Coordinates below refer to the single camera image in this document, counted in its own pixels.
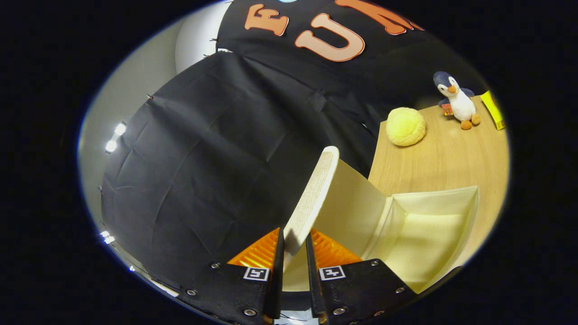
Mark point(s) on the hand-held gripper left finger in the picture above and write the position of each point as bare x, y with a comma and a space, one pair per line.
277, 293

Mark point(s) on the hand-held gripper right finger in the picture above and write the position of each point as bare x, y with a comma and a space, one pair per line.
314, 289

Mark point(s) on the beige fabric storage box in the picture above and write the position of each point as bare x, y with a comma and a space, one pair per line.
429, 234

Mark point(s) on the ceiling light panel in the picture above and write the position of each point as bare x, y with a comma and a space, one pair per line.
115, 137
107, 237

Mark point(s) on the yellow plush bun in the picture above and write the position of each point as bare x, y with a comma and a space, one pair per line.
406, 126

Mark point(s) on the plush penguin toy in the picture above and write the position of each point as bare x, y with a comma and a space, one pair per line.
460, 104

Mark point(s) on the yellow book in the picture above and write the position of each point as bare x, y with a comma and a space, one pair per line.
493, 110

